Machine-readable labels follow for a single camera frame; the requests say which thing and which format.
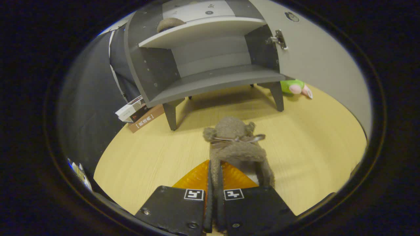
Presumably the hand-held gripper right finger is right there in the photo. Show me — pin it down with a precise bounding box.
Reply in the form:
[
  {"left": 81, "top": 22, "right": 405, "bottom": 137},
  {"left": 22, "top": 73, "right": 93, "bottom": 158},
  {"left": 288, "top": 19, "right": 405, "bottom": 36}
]
[{"left": 217, "top": 162, "right": 297, "bottom": 236}]

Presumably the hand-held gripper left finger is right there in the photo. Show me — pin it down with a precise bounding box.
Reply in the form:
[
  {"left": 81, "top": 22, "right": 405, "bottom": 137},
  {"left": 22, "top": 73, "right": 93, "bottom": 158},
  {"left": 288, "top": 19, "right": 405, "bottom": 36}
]
[{"left": 135, "top": 160, "right": 214, "bottom": 235}]

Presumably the brown fuzzy shoe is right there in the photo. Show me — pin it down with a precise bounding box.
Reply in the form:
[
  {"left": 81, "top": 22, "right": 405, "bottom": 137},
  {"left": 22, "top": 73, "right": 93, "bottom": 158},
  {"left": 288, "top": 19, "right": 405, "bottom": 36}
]
[
  {"left": 203, "top": 116, "right": 275, "bottom": 197},
  {"left": 157, "top": 18, "right": 186, "bottom": 33}
]

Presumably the grey shoe cabinet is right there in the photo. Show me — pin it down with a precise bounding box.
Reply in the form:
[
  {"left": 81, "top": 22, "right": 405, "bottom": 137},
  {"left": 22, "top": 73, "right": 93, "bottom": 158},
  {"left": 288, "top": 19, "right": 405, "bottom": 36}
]
[{"left": 124, "top": 0, "right": 286, "bottom": 131}]

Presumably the light grey shoe cabinet door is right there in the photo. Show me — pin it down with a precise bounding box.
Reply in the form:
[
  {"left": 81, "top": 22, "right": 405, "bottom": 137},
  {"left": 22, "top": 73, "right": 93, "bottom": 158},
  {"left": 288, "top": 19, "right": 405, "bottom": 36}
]
[{"left": 249, "top": 0, "right": 373, "bottom": 138}]

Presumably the metal door hinge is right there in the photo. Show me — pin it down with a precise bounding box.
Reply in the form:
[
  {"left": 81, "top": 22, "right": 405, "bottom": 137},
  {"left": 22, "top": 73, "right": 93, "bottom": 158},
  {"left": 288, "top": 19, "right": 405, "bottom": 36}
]
[{"left": 266, "top": 29, "right": 288, "bottom": 50}]

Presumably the brown book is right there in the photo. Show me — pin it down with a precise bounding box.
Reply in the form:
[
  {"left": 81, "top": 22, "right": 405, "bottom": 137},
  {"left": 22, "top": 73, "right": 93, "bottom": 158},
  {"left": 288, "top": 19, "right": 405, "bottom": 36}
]
[{"left": 127, "top": 104, "right": 165, "bottom": 133}]

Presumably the black book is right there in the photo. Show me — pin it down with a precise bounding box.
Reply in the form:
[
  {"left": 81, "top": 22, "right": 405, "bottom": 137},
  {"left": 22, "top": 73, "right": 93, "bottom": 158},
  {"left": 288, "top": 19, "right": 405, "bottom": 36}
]
[{"left": 126, "top": 104, "right": 152, "bottom": 123}]

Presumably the green and pink plush toy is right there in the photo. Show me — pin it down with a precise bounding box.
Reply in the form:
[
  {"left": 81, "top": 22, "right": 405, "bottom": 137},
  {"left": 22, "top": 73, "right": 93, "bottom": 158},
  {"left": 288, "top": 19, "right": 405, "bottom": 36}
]
[{"left": 280, "top": 80, "right": 313, "bottom": 99}]

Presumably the black backdrop cloth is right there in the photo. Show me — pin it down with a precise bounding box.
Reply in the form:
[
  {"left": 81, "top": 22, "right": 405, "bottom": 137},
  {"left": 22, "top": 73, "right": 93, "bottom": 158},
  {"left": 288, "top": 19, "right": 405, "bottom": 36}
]
[{"left": 57, "top": 25, "right": 145, "bottom": 171}]

